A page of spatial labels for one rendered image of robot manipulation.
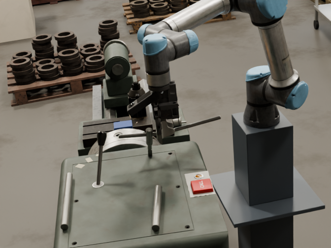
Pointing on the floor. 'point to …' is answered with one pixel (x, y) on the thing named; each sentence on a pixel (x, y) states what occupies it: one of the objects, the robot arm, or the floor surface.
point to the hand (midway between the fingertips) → (158, 139)
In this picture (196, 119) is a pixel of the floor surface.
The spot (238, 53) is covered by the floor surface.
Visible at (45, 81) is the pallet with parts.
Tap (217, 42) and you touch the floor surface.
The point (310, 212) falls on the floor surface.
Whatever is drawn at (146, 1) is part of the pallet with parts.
